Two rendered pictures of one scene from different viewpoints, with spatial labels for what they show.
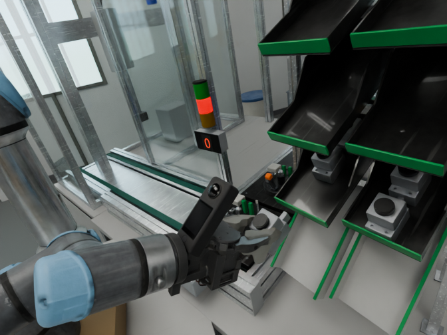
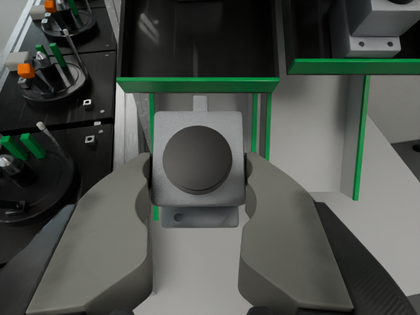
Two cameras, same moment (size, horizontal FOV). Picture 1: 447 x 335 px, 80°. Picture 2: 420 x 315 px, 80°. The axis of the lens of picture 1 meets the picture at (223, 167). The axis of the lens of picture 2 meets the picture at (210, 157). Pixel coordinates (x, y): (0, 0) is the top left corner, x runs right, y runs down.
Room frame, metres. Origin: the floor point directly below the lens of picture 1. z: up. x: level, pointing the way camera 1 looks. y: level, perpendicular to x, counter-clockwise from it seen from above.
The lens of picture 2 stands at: (0.34, 0.01, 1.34)
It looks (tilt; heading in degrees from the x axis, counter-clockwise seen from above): 54 degrees down; 300
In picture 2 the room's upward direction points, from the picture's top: 1 degrees clockwise
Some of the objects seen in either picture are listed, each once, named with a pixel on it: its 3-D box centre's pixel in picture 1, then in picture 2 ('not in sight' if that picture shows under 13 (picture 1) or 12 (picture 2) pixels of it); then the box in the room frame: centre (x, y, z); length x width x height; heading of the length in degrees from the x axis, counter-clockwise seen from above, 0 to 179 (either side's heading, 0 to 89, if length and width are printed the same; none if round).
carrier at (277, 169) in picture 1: (281, 177); (48, 69); (0.86, -0.21, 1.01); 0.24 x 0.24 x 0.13; 42
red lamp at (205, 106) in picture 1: (204, 104); not in sight; (0.91, 0.02, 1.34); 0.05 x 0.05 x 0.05
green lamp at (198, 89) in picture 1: (201, 90); not in sight; (0.91, 0.02, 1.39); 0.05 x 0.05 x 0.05
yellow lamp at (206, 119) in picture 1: (207, 118); not in sight; (0.91, 0.02, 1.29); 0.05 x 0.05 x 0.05
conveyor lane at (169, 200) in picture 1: (192, 207); not in sight; (0.92, 0.16, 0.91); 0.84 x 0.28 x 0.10; 42
